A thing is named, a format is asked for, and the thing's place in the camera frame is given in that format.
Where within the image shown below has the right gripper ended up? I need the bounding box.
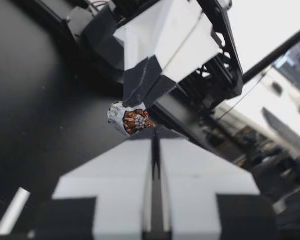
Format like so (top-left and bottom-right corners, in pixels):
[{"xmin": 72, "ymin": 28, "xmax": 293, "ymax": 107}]
[{"xmin": 62, "ymin": 0, "xmax": 245, "ymax": 107}]

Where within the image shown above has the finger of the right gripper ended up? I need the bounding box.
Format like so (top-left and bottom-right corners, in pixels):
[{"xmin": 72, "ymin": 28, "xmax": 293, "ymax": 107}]
[{"xmin": 141, "ymin": 11, "xmax": 222, "ymax": 111}]

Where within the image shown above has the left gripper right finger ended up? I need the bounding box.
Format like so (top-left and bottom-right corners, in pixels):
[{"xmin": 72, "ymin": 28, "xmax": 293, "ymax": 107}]
[{"xmin": 155, "ymin": 131, "xmax": 277, "ymax": 240}]

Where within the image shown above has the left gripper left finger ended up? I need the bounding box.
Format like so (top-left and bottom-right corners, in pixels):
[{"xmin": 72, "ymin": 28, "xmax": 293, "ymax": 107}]
[{"xmin": 31, "ymin": 132, "xmax": 157, "ymax": 240}]

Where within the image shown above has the candy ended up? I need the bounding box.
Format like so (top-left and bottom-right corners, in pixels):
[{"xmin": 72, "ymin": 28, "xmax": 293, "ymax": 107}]
[{"xmin": 106, "ymin": 100, "xmax": 156, "ymax": 137}]

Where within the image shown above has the black frame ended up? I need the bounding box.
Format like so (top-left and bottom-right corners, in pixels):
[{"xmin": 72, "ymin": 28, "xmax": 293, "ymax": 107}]
[{"xmin": 149, "ymin": 23, "xmax": 300, "ymax": 183}]

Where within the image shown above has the thin black cable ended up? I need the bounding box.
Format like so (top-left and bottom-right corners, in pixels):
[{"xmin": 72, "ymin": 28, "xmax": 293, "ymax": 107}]
[{"xmin": 214, "ymin": 73, "xmax": 266, "ymax": 122}]

